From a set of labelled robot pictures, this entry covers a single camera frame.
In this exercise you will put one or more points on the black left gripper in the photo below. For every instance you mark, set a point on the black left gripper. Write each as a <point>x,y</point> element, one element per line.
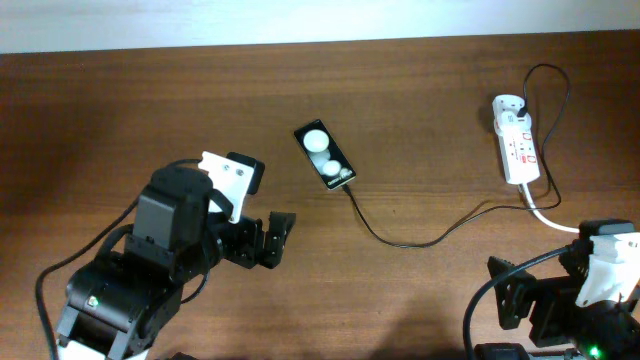
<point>250,246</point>

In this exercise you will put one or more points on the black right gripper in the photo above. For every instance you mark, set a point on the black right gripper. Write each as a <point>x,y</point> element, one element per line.
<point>552,297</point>

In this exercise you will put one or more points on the black smartphone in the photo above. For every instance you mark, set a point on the black smartphone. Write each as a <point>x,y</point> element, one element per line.
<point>324,154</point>

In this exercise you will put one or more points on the white power strip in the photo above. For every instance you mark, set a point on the white power strip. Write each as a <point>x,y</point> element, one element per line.
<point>517,148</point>

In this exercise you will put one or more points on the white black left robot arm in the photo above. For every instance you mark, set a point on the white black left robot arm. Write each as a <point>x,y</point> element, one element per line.
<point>118,302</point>

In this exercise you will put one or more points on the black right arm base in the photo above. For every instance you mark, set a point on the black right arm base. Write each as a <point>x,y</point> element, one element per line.
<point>512,351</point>

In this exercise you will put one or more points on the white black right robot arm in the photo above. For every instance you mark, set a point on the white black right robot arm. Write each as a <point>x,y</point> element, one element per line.
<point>604,330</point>

